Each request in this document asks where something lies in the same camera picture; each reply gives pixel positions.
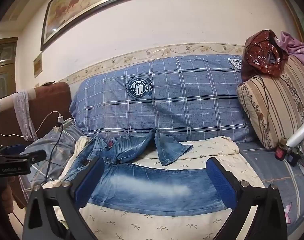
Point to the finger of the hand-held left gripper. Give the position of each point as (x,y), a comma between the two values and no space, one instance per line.
(34,155)

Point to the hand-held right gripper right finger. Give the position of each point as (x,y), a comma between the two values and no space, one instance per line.
(220,182)

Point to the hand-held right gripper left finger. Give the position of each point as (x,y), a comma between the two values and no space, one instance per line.
(88,185)

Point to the blue denim pants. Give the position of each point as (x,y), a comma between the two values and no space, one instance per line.
(147,185)

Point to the grey-blue quilt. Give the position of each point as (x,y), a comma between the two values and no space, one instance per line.
(42,142)

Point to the white charger plug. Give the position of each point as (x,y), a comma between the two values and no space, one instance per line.
(60,117)

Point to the white power strip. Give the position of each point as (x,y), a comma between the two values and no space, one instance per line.
(67,123)

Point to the lilac cloth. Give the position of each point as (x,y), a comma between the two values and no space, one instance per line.
(22,110)

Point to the blue sheet with pink flower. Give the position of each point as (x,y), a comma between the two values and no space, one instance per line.
(279,175)

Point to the small red bottle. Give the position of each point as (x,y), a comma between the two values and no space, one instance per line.
(281,151)

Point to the cream leaf-print blanket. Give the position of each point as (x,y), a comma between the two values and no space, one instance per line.
(167,225)

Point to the small dark bottle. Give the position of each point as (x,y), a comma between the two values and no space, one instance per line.
(293,157)

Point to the wooden cabinet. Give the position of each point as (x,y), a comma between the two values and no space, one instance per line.
(3,72)

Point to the blue striped pillow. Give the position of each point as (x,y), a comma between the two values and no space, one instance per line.
(187,100)

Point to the white cylindrical bottle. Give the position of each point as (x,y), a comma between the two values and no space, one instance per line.
(299,135)

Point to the beige striped floral cushion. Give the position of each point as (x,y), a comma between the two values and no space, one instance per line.
(274,105)

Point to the dark red cloth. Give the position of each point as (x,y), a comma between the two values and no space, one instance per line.
(256,57)

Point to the purple cloth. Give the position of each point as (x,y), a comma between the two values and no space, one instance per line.
(295,46)

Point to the framed horse painting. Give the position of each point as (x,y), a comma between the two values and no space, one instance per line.
(92,0)

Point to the small framed wall picture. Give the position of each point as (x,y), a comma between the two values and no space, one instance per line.
(37,65)

